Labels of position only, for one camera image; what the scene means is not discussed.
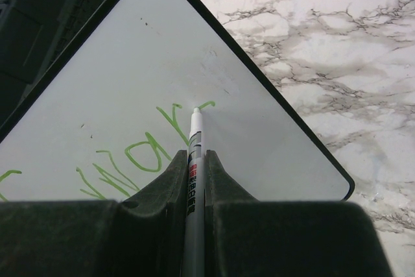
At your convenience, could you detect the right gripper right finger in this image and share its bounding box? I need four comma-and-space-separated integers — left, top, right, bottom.
205, 151, 392, 276

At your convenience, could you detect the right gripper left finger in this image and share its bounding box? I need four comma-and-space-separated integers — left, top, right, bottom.
1, 151, 187, 276

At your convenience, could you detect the green white whiteboard marker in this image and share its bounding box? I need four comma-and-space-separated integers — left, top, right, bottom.
182, 108, 205, 276

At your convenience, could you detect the white whiteboard black frame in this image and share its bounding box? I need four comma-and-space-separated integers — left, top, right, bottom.
1, 0, 355, 201

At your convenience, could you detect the black plastic toolbox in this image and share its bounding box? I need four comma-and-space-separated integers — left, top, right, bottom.
1, 0, 103, 122

